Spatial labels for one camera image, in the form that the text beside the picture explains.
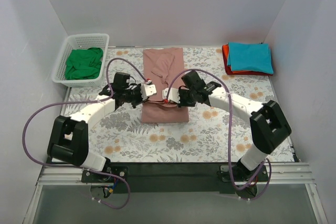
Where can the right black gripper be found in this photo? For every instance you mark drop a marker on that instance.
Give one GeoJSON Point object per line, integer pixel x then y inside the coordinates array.
{"type": "Point", "coordinates": [182, 97]}

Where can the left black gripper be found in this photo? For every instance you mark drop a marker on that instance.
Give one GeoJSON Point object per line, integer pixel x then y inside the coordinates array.
{"type": "Point", "coordinates": [138, 95]}

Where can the pink t shirt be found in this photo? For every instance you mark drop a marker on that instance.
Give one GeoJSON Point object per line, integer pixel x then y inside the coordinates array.
{"type": "Point", "coordinates": [162, 66]}

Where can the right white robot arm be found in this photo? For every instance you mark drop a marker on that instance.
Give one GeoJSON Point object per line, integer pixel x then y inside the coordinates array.
{"type": "Point", "coordinates": [268, 124]}

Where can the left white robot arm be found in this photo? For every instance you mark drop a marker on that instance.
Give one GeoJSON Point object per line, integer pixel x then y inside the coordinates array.
{"type": "Point", "coordinates": [69, 140]}

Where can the floral table mat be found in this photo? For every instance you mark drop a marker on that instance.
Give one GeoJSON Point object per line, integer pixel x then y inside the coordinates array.
{"type": "Point", "coordinates": [209, 136]}

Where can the green t shirt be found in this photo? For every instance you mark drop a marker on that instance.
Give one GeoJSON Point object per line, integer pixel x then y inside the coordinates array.
{"type": "Point", "coordinates": [84, 64]}

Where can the orange folded t shirt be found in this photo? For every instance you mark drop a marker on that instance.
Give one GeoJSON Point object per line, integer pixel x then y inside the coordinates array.
{"type": "Point", "coordinates": [225, 50]}

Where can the white plastic basket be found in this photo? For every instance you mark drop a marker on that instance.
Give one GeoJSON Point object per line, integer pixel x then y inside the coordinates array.
{"type": "Point", "coordinates": [83, 42]}

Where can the blue folded t shirt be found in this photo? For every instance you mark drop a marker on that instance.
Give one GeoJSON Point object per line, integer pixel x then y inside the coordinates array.
{"type": "Point", "coordinates": [250, 57]}

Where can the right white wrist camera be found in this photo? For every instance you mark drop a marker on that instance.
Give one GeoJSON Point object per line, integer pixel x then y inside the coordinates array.
{"type": "Point", "coordinates": [171, 95]}

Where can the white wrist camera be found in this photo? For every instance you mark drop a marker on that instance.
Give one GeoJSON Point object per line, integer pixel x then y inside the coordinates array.
{"type": "Point", "coordinates": [171, 95]}
{"type": "Point", "coordinates": [147, 91]}

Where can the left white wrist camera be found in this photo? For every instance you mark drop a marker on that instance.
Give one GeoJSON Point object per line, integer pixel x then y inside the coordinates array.
{"type": "Point", "coordinates": [147, 91]}

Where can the aluminium rail frame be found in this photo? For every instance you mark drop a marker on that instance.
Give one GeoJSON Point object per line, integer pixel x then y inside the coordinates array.
{"type": "Point", "coordinates": [287, 194]}

